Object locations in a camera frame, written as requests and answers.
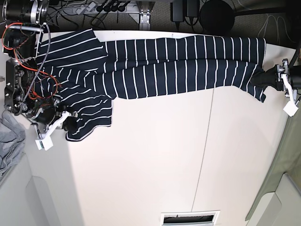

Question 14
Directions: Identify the grey folded cloth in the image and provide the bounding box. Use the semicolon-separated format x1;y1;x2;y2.
0;110;26;178

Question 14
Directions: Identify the power strip with plugs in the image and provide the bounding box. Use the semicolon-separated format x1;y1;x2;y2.
64;0;131;15

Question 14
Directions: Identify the white vent grille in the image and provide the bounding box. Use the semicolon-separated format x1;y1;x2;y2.
160;210;220;226

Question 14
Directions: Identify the navy white striped t-shirt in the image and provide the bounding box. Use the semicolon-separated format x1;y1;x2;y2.
33;29;266;141

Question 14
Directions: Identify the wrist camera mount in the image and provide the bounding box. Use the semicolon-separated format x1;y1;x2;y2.
281;73;299;117
32;111;78;151

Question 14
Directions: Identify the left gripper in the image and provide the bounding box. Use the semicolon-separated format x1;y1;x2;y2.
250;59;301;98

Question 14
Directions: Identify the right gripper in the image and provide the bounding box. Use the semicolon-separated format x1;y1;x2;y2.
25;98;78;132

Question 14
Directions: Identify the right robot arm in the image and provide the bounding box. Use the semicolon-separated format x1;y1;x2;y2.
1;0;77;132

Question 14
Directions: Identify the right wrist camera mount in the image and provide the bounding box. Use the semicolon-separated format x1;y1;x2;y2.
32;111;78;151

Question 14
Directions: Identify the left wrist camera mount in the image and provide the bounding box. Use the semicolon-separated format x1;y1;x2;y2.
281;73;299;117

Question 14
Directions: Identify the metal frame bracket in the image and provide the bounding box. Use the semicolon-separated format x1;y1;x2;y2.
139;11;151;31

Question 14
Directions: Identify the black round stool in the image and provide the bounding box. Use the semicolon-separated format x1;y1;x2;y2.
199;0;235;36

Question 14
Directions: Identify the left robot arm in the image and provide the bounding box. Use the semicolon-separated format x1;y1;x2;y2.
251;43;301;94

